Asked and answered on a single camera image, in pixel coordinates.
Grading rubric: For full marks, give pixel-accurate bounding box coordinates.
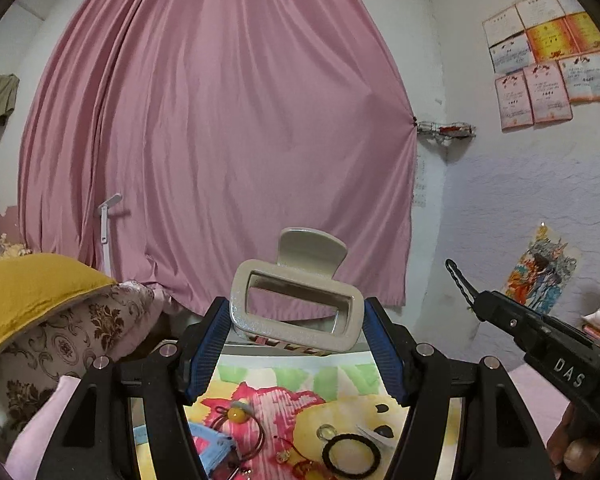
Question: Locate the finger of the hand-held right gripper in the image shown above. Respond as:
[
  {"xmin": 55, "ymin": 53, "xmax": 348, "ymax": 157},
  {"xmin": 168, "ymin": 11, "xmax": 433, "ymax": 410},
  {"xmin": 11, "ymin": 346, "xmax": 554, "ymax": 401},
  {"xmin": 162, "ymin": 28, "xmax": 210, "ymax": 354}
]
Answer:
[
  {"xmin": 479, "ymin": 290, "xmax": 600, "ymax": 362},
  {"xmin": 471, "ymin": 301, "xmax": 552, "ymax": 357}
]

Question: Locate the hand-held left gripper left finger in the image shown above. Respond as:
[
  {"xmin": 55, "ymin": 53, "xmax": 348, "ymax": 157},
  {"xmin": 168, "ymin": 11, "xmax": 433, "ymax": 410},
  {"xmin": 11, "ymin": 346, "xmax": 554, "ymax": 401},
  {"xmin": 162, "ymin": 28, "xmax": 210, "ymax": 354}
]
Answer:
[{"xmin": 40, "ymin": 296, "xmax": 231, "ymax": 480}]

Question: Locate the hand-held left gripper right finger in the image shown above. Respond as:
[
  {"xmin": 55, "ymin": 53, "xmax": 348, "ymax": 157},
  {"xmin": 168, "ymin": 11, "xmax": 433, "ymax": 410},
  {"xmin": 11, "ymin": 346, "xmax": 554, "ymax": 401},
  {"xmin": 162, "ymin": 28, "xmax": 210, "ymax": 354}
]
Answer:
[{"xmin": 362, "ymin": 296, "xmax": 557, "ymax": 480}]

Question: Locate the beige hair claw clip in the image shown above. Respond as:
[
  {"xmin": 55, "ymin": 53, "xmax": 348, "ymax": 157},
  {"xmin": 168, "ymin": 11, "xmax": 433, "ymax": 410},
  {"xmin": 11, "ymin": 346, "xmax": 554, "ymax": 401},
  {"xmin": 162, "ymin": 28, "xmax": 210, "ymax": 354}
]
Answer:
[{"xmin": 228, "ymin": 227, "xmax": 366, "ymax": 354}]

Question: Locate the black wavy hairpin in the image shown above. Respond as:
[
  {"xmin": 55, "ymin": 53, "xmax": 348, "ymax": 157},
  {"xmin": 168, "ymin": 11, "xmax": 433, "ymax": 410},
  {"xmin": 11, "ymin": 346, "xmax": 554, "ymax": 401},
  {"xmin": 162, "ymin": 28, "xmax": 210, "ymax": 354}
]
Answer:
[{"xmin": 445, "ymin": 259, "xmax": 479, "ymax": 312}]

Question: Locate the cartoon printed mat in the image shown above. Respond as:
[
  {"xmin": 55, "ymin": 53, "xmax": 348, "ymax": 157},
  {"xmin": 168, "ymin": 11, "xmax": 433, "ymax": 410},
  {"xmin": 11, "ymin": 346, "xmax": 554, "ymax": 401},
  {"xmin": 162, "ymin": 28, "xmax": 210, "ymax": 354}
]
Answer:
[{"xmin": 127, "ymin": 330, "xmax": 468, "ymax": 480}]

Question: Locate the blue hair claw clip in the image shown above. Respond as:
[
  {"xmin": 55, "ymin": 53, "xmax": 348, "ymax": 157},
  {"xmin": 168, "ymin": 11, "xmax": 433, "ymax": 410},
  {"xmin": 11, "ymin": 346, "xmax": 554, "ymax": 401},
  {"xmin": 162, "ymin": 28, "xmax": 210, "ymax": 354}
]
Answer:
[{"xmin": 187, "ymin": 421, "xmax": 241, "ymax": 480}]

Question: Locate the red bead bracelet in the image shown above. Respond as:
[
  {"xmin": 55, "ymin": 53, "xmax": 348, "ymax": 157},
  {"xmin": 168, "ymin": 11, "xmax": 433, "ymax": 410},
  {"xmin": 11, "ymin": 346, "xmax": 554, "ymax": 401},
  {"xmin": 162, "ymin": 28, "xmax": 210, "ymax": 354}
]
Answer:
[{"xmin": 275, "ymin": 438, "xmax": 329, "ymax": 480}]

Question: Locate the person's right hand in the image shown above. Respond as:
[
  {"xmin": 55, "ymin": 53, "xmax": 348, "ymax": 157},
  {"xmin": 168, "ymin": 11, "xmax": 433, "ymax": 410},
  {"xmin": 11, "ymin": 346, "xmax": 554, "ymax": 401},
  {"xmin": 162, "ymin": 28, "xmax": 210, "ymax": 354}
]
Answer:
[{"xmin": 545, "ymin": 402, "xmax": 600, "ymax": 476}]

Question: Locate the colourful printed tray liner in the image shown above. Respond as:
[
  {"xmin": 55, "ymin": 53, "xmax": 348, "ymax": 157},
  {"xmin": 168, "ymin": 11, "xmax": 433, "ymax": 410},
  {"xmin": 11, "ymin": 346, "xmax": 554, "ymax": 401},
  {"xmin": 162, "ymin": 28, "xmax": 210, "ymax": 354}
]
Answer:
[{"xmin": 185, "ymin": 352, "xmax": 412, "ymax": 480}]

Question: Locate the thin bangle with yellow bead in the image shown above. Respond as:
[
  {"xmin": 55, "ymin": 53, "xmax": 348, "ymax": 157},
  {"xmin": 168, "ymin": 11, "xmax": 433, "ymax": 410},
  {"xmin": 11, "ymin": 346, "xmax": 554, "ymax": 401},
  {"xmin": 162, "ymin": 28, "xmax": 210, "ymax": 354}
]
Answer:
[{"xmin": 207, "ymin": 400, "xmax": 267, "ymax": 477}]

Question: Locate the floral pillow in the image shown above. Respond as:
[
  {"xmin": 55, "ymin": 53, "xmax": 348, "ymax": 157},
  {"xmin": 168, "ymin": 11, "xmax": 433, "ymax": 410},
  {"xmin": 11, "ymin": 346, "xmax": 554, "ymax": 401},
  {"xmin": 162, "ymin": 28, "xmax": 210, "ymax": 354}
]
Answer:
[{"xmin": 0, "ymin": 280, "xmax": 163, "ymax": 444}]

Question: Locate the yellow pillow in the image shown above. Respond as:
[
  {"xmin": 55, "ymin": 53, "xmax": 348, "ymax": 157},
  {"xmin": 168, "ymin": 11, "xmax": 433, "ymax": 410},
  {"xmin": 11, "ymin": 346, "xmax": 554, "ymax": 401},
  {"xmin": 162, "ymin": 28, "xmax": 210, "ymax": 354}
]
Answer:
[{"xmin": 0, "ymin": 252, "xmax": 118, "ymax": 368}]

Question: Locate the pink bed sheet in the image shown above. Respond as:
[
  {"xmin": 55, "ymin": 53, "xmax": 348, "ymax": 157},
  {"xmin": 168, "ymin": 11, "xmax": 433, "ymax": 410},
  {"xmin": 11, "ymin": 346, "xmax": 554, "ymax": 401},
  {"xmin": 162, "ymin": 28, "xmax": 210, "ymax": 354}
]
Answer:
[{"xmin": 2, "ymin": 365, "xmax": 576, "ymax": 480}]

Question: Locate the pink curtain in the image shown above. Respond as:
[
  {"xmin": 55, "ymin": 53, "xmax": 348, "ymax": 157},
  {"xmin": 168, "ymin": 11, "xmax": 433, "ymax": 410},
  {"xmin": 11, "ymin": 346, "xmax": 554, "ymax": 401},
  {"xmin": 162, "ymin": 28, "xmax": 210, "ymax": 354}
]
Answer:
[{"xmin": 17, "ymin": 0, "xmax": 419, "ymax": 311}]

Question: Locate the colourful wall poster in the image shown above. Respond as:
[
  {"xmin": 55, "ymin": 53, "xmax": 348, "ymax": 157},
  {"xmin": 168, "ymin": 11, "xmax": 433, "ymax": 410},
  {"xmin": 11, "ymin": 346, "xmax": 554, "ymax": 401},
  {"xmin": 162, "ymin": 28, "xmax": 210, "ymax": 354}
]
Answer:
[{"xmin": 502, "ymin": 221, "xmax": 581, "ymax": 311}]

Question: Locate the black hair tie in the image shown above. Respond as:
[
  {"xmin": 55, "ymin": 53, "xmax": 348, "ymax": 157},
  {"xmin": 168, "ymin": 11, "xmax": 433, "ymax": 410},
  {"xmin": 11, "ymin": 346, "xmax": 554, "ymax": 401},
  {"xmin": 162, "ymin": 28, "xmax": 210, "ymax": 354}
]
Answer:
[{"xmin": 321, "ymin": 434, "xmax": 381, "ymax": 476}]

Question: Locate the group of wall certificates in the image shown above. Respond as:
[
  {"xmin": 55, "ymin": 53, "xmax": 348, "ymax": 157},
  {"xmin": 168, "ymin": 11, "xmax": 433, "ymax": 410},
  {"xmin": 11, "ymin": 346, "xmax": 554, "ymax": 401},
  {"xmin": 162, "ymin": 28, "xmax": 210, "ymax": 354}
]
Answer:
[{"xmin": 482, "ymin": 0, "xmax": 600, "ymax": 132}]

